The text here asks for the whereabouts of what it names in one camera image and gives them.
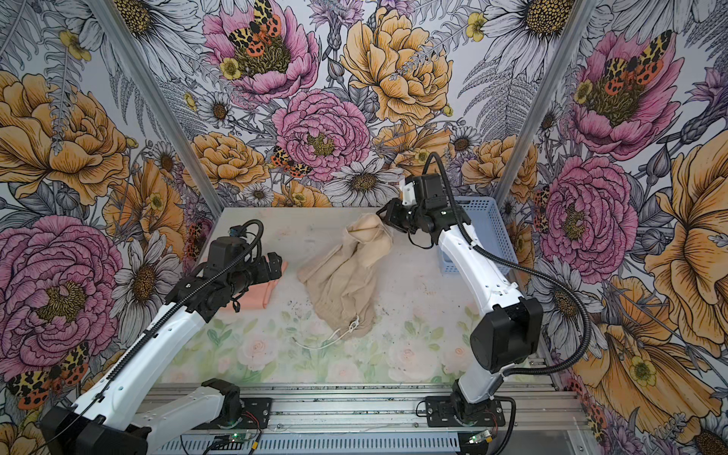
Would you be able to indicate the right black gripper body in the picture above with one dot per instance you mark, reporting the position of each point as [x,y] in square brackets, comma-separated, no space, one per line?
[406,217]

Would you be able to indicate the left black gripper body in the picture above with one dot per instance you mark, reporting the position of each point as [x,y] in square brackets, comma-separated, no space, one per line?
[252,273]

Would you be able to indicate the pink printed t-shirt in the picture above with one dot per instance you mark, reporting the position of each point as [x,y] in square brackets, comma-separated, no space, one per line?
[257,297]

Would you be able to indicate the beige drawstring garment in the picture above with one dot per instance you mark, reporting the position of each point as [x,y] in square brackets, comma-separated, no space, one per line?
[341,284]

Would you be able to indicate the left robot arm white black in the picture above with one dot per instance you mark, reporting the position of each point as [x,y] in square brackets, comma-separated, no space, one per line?
[106,419]

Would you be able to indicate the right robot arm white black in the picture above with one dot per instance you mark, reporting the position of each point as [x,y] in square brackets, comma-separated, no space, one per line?
[508,330]

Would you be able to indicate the light blue plastic basket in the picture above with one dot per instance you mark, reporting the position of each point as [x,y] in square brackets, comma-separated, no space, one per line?
[487,221]

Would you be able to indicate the right aluminium frame post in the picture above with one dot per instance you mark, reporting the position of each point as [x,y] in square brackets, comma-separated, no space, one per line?
[575,30]

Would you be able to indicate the aluminium frame post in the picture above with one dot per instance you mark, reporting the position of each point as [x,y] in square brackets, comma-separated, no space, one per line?
[131,56]
[575,30]

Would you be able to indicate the left aluminium frame post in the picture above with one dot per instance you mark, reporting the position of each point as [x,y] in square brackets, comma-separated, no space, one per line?
[131,56]

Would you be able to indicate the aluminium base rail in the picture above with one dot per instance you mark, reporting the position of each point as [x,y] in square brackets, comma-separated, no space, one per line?
[300,408]

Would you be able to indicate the white vented cable duct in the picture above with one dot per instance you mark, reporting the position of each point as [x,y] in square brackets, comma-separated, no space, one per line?
[319,443]

